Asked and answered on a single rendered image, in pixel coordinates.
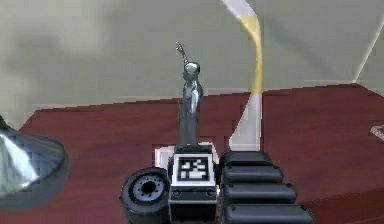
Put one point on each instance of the silver metal bowl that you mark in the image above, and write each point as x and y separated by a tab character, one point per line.
30	166

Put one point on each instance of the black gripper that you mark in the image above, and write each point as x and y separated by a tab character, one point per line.
146	196

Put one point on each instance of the white and yellow curved lamp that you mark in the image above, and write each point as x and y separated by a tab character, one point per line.
253	100

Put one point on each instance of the small grey flat object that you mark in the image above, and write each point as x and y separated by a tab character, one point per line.
378	132

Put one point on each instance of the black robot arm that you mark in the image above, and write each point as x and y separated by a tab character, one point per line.
256	193

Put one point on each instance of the silver statue on white base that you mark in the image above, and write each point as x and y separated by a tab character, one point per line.
190	100

